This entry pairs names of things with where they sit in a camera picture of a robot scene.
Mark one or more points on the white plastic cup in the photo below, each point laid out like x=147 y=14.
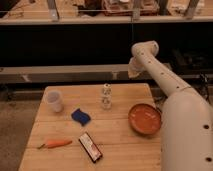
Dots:
x=53 y=99

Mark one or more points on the clear plastic bottle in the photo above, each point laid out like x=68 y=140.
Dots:
x=106 y=96

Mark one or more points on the orange carrot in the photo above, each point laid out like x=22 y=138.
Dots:
x=55 y=143

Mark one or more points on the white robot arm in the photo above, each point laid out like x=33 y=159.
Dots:
x=187 y=118

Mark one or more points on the orange bowl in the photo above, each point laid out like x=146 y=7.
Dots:
x=144 y=119

